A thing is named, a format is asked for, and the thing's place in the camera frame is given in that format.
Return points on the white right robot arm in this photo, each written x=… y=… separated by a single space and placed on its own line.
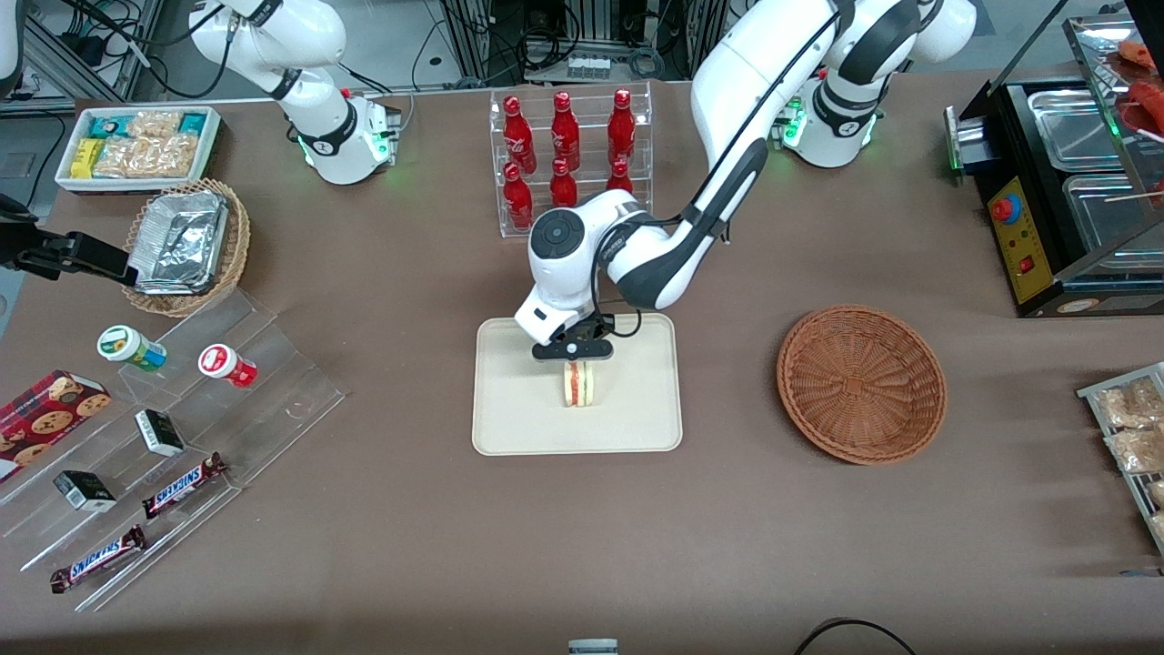
x=327 y=127

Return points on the red chocolate cookie box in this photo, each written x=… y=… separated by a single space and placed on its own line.
x=45 y=418

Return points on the aluminium frame profile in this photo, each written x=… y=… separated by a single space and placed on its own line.
x=64 y=59

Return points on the grey device at table edge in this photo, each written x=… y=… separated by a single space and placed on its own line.
x=593 y=648

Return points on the clear acrylic tiered display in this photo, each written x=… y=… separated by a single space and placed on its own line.
x=264 y=400

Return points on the cream plastic tray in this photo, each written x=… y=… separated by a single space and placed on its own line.
x=527 y=409

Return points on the clear bag of crackers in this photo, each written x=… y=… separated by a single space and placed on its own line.
x=1128 y=405
x=1159 y=526
x=1138 y=448
x=1158 y=496

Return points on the black food warmer machine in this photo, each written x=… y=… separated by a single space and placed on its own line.
x=1023 y=246

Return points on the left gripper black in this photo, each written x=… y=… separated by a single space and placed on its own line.
x=599 y=330

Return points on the small black carton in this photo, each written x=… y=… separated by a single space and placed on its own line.
x=159 y=432
x=84 y=490

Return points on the wooden skewer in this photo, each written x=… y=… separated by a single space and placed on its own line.
x=1137 y=194

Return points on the tray of packaged snacks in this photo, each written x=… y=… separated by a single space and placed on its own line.
x=1091 y=391

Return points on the green lid snack cup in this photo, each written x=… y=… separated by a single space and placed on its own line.
x=127 y=346

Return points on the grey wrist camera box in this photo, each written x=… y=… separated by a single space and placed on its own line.
x=544 y=318

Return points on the round brown wicker basket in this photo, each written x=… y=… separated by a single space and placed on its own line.
x=859 y=387

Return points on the yellow snack packet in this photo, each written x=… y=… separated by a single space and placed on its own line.
x=85 y=157

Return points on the light wicker basket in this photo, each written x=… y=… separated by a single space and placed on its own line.
x=235 y=246

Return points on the teal snack packet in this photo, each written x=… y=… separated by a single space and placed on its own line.
x=109 y=125
x=193 y=122

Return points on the silver foil tray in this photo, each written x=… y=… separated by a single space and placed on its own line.
x=177 y=241

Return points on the Snickers chocolate bar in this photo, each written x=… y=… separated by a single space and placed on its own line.
x=98 y=559
x=182 y=485

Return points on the white plastic snack bin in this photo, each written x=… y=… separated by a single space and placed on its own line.
x=136 y=186

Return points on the steel warmer pan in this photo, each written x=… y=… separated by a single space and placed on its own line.
x=1068 y=127
x=1105 y=214

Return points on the small rice cracker bag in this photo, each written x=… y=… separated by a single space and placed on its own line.
x=155 y=124

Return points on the clear acrylic bottle rack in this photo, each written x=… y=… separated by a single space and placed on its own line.
x=591 y=159

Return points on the large rice cracker bag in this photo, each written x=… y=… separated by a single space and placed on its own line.
x=145 y=156

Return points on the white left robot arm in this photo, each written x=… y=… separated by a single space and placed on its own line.
x=746 y=82

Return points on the red lid snack cup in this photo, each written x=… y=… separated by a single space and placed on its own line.
x=223 y=364

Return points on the white power strip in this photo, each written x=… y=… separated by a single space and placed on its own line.
x=588 y=65

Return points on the triangle sandwich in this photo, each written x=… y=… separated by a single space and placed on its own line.
x=579 y=387

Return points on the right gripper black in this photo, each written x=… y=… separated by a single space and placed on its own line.
x=47 y=253

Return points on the red cola bottle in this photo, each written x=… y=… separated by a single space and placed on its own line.
x=621 y=127
x=563 y=186
x=619 y=179
x=516 y=136
x=516 y=200
x=565 y=132

